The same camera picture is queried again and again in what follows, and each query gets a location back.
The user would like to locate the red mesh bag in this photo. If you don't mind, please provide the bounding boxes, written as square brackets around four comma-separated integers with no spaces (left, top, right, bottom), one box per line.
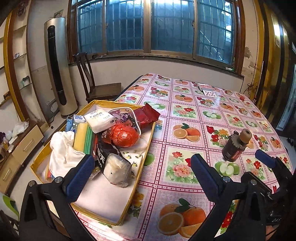
[101,123,139,148]

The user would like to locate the black crayfish seasoning bag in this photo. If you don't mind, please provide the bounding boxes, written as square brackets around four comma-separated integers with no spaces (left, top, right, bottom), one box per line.
[92,133,123,175]

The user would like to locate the playing cards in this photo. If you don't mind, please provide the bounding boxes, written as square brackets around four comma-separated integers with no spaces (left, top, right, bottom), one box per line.
[198,84,218,98]

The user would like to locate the floral fruit tablecloth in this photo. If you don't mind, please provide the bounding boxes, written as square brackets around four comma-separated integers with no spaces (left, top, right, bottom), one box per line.
[79,73,293,240]

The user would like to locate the white green trash bin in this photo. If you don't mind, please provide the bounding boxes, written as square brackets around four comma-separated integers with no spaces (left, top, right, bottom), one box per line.
[0,193,20,221]

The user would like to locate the white lemon print tissue pack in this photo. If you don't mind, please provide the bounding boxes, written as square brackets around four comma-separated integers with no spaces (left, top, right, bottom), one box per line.
[120,151,143,180]

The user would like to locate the yellow shallow storage box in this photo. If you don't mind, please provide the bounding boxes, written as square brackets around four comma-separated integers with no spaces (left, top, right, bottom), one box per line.
[30,99,157,227]

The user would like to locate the white long tissue pack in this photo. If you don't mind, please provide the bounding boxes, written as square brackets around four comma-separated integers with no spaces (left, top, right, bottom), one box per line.
[103,153,132,188]

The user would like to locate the blue white tissue pack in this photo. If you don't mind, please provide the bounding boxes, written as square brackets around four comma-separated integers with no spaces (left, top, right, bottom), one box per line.
[73,114,86,125]

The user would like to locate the white tower air conditioner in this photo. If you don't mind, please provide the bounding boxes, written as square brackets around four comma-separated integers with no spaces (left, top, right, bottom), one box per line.
[44,17,79,118]

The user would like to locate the white Face tissue pack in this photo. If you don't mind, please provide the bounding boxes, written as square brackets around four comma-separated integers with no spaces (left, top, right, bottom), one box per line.
[84,109,115,133]

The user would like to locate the clear anime pouch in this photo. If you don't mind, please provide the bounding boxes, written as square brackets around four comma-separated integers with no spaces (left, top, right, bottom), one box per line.
[108,107,142,136]

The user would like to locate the white cloth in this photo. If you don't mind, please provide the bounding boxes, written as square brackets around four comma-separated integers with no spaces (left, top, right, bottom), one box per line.
[49,131,85,178]

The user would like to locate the colourful foam sheet stack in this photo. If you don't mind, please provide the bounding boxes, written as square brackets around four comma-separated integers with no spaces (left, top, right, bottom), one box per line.
[73,123,95,155]

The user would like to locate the wooden tv cabinet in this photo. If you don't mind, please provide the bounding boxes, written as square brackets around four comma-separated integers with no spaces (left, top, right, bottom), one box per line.
[1,120,44,195]

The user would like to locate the dark red snack packet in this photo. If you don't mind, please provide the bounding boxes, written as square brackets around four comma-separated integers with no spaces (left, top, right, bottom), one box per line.
[134,103,160,130]

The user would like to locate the dark wooden chair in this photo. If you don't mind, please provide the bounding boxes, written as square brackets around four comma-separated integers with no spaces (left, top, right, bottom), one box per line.
[72,52,122,103]

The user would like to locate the white plastic bag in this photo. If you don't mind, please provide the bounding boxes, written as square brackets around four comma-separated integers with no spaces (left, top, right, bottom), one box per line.
[9,121,29,144]

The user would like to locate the light blue knitted cloth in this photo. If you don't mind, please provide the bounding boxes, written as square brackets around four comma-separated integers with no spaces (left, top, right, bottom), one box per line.
[65,116,74,132]

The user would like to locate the blue glass window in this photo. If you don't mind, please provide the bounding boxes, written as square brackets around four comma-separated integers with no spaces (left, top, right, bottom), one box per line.
[67,1,246,74]

